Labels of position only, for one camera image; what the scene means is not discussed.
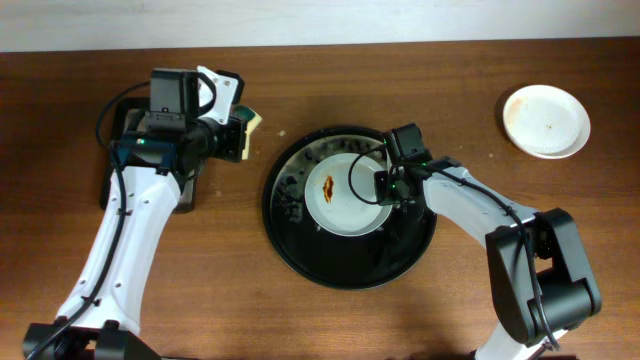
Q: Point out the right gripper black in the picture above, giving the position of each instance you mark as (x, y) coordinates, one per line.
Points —
(382, 187)

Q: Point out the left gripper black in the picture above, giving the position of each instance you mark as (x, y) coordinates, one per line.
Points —
(236, 138)

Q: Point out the light blue plate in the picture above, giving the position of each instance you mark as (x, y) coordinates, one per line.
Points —
(339, 200)

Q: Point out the green and yellow sponge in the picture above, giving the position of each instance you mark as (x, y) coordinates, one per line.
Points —
(252, 119)

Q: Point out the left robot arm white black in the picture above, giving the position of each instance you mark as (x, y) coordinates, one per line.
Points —
(101, 317)

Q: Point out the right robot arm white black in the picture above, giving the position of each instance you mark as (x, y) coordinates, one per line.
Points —
(542, 283)

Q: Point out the black round tray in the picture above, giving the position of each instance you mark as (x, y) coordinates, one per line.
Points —
(360, 262)

